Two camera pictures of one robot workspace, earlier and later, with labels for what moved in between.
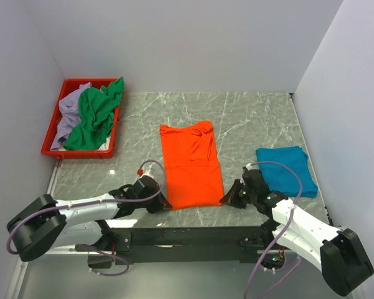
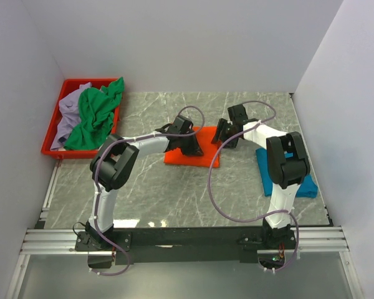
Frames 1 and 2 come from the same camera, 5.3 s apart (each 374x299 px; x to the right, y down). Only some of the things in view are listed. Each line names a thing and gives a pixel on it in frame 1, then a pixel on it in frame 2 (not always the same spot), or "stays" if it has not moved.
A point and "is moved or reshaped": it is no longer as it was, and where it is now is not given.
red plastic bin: x=70 y=85 stays
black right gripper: x=237 y=194 to x=223 y=131
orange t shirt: x=192 y=166 is moved or reshaped
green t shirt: x=96 y=109 stays
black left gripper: x=158 y=201 to x=188 y=144
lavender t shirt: x=70 y=116 stays
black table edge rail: x=168 y=245 stays
